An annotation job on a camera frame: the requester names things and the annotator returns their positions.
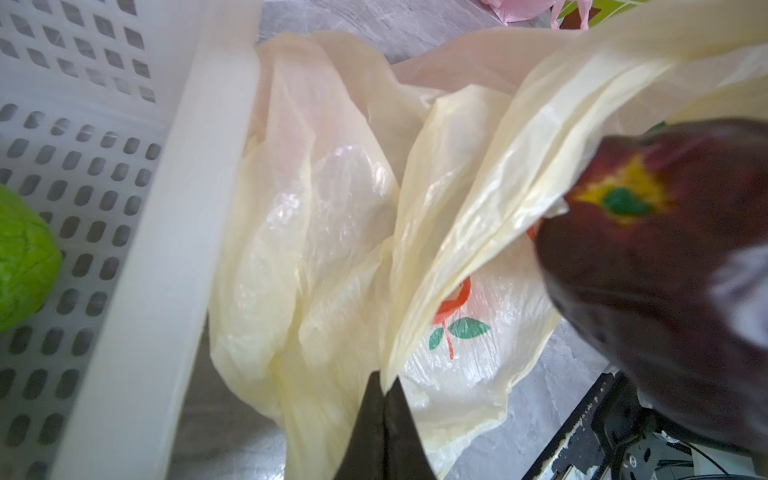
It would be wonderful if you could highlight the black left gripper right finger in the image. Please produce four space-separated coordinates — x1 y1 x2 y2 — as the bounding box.
384 378 436 480

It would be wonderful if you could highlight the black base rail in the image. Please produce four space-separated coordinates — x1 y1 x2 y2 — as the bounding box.
522 373 616 480

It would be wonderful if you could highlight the yellow orange-print plastic bag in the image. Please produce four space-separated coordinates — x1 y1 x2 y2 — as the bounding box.
208 1 767 479

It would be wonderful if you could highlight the white perforated plastic basket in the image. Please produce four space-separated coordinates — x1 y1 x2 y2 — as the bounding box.
1 1 263 479

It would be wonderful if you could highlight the pink apple-print plastic bag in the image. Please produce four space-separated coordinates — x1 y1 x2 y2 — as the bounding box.
481 0 565 30

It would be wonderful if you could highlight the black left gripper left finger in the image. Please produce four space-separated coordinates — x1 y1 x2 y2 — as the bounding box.
335 371 387 480

